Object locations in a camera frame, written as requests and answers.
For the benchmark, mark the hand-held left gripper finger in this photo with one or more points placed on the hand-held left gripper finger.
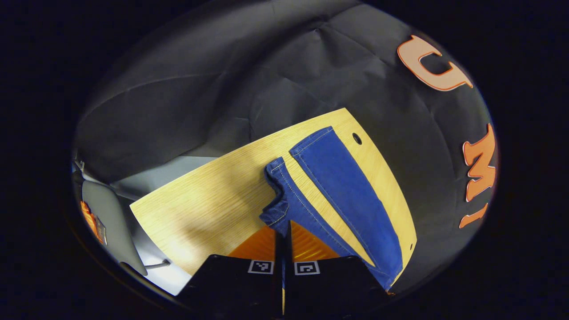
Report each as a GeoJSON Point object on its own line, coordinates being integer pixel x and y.
{"type": "Point", "coordinates": [279, 253]}
{"type": "Point", "coordinates": [287, 253]}

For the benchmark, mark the blue jeans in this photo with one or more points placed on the blue jeans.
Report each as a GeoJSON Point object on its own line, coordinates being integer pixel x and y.
{"type": "Point", "coordinates": [346, 186]}

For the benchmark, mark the grey chair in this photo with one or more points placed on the grey chair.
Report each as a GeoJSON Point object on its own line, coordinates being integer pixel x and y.
{"type": "Point", "coordinates": [111, 218]}

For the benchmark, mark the orange ribbed object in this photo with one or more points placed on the orange ribbed object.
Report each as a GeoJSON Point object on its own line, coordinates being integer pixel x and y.
{"type": "Point", "coordinates": [93, 222]}

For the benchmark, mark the black backdrop cloth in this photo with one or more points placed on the black backdrop cloth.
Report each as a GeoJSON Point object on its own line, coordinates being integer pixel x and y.
{"type": "Point", "coordinates": [222, 66]}

